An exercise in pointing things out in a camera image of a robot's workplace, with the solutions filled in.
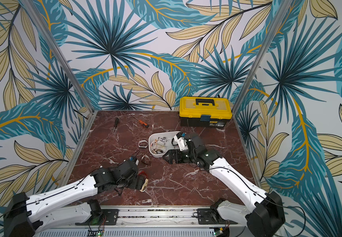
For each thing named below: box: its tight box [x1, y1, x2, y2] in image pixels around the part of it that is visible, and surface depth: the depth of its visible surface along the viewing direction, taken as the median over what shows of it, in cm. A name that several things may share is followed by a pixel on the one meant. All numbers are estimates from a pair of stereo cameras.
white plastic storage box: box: [148, 130, 182, 158], surface depth 101 cm
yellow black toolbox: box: [178, 95, 233, 128], surface depth 102 cm
